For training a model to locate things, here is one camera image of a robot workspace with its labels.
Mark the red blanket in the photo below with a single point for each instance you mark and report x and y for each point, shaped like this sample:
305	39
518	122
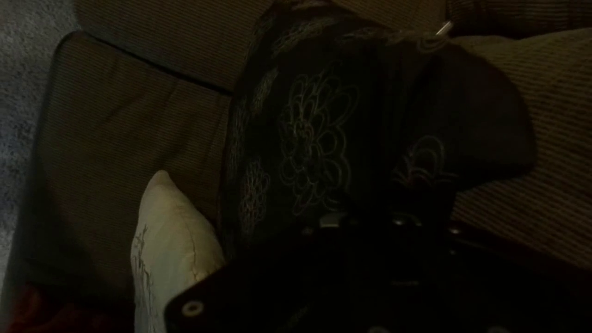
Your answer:
56	311

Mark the white pillow with coral print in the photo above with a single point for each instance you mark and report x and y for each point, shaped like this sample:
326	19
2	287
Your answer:
169	252

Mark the dark pillow with floral embroidery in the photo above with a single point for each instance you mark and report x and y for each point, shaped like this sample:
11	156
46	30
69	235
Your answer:
344	135

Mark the brown fabric sofa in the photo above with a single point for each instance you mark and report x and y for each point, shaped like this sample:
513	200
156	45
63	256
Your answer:
122	148

